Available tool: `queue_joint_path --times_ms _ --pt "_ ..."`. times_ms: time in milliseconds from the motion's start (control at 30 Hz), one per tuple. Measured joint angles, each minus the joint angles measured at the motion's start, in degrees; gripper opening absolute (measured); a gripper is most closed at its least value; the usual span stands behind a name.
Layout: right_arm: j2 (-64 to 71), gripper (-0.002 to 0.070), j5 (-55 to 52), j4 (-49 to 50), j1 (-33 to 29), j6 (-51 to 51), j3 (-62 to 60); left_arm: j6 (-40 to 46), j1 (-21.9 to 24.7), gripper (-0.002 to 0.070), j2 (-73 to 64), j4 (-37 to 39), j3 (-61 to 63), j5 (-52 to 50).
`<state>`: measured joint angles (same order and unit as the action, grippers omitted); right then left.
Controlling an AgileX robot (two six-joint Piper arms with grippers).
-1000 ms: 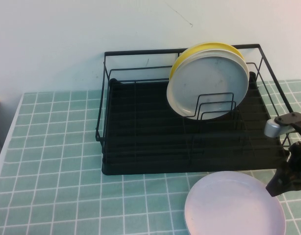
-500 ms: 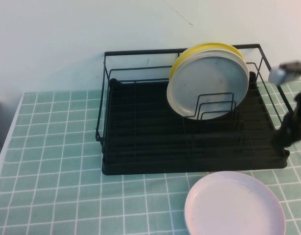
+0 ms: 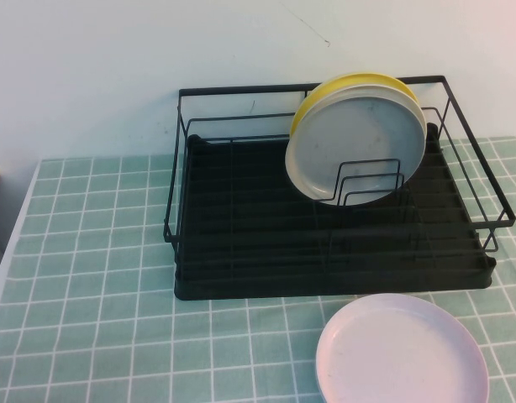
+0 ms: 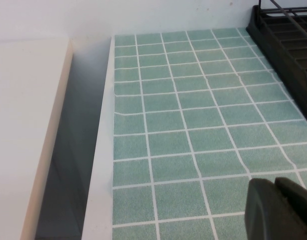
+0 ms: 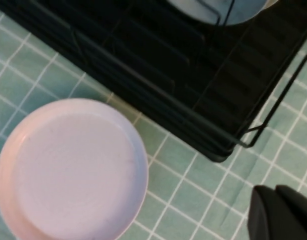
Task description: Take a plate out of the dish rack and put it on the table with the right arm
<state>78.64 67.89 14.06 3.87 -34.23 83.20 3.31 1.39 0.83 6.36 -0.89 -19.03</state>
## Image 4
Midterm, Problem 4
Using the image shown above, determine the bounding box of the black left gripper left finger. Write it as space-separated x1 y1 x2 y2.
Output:
244 176 298 240

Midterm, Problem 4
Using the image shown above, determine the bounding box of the white side cabinet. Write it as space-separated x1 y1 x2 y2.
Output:
0 36 75 240

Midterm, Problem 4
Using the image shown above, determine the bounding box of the black wire dish rack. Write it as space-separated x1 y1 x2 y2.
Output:
257 0 307 87

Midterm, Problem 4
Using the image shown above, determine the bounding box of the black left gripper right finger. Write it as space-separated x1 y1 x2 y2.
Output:
273 176 307 240

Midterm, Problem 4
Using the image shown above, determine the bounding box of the green checked tablecloth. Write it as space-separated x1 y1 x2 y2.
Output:
111 26 307 240

